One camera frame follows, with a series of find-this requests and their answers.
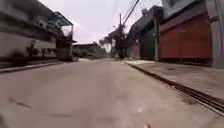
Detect dark tree cluster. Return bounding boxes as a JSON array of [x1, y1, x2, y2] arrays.
[[98, 27, 128, 60]]

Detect grey concrete road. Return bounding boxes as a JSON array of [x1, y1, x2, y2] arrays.
[[0, 58, 224, 128]]

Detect utility pole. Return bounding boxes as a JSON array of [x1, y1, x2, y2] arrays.
[[118, 12, 124, 60]]

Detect grey building with canopy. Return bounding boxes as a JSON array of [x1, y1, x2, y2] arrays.
[[0, 0, 77, 70]]

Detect pale kerb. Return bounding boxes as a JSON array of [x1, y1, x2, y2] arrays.
[[0, 60, 65, 75]]

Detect low building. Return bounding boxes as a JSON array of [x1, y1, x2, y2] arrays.
[[72, 42, 108, 60]]

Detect row of potted bushes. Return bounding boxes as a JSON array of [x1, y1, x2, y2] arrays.
[[9, 39, 58, 67]]

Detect concrete apron with drain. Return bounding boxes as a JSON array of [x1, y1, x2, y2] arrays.
[[123, 59, 224, 116]]

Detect dark green building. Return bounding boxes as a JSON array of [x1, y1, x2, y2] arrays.
[[125, 4, 164, 62]]

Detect overhead wires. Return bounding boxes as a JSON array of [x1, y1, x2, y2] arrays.
[[107, 0, 148, 34]]

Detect building with red gate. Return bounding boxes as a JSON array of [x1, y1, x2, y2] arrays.
[[158, 0, 224, 69]]

